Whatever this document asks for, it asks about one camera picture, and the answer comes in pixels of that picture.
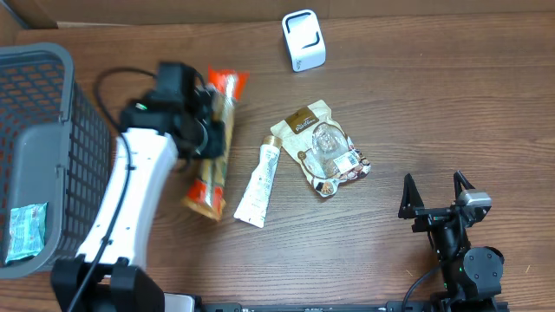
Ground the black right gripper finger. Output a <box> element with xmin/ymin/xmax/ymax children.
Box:
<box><xmin>398</xmin><ymin>173</ymin><xmax>424</xmax><ymax>217</ymax></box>
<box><xmin>454</xmin><ymin>170</ymin><xmax>474</xmax><ymax>198</ymax></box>

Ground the orange spaghetti packet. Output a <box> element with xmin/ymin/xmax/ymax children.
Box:
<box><xmin>182</xmin><ymin>68</ymin><xmax>250</xmax><ymax>221</ymax></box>

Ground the white tube with gold cap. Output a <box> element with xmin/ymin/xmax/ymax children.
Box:
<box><xmin>233</xmin><ymin>135</ymin><xmax>282</xmax><ymax>228</ymax></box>

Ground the beige brown snack pouch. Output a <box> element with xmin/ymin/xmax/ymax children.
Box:
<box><xmin>271</xmin><ymin>100</ymin><xmax>371</xmax><ymax>198</ymax></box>

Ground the teal wet wipes packet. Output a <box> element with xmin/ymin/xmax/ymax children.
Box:
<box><xmin>5</xmin><ymin>203</ymin><xmax>48</xmax><ymax>264</ymax></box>

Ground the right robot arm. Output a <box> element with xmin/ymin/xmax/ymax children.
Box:
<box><xmin>398</xmin><ymin>171</ymin><xmax>509</xmax><ymax>312</ymax></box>

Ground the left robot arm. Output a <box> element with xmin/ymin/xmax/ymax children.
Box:
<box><xmin>50</xmin><ymin>62</ymin><xmax>225</xmax><ymax>311</ymax></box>

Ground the white barcode scanner box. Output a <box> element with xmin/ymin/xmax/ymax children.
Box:
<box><xmin>282</xmin><ymin>10</ymin><xmax>326</xmax><ymax>72</ymax></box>

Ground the dark grey plastic basket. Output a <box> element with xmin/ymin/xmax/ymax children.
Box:
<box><xmin>1</xmin><ymin>42</ymin><xmax>112</xmax><ymax>279</ymax></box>

